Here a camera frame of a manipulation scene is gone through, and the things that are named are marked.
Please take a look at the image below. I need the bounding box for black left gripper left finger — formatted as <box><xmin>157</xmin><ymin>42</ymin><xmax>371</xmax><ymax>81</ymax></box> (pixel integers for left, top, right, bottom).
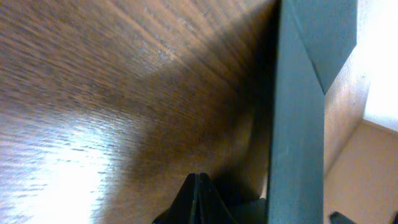
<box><xmin>152</xmin><ymin>173</ymin><xmax>198</xmax><ymax>224</ymax></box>

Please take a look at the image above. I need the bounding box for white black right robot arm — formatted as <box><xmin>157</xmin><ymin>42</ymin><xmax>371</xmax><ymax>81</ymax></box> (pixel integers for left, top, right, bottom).
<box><xmin>328</xmin><ymin>212</ymin><xmax>397</xmax><ymax>224</ymax></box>

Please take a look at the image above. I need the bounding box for black storage box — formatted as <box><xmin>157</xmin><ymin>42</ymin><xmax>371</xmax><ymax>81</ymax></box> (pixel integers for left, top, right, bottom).
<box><xmin>229</xmin><ymin>0</ymin><xmax>358</xmax><ymax>224</ymax></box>

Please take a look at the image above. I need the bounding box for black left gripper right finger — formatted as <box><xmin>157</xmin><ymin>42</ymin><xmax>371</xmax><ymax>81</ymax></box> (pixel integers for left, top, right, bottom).
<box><xmin>198</xmin><ymin>173</ymin><xmax>237</xmax><ymax>224</ymax></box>

